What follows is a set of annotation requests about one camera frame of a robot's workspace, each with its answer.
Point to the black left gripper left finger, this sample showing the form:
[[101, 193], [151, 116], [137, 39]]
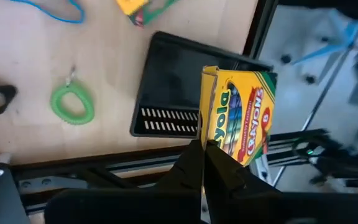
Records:
[[194, 168]]

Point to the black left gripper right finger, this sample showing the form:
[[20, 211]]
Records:
[[228, 186]]

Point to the yellow Crayola crayon box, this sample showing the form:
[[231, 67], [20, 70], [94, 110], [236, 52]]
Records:
[[238, 115], [130, 4]]

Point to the black plastic basket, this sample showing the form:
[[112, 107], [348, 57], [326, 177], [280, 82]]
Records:
[[172, 77]]

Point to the green crayon package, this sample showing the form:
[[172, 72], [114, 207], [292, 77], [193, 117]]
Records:
[[157, 9]]

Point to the black other-station robot arm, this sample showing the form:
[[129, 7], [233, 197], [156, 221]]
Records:
[[337, 161]]

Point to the blue chair base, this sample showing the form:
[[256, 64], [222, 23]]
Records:
[[331, 46]]

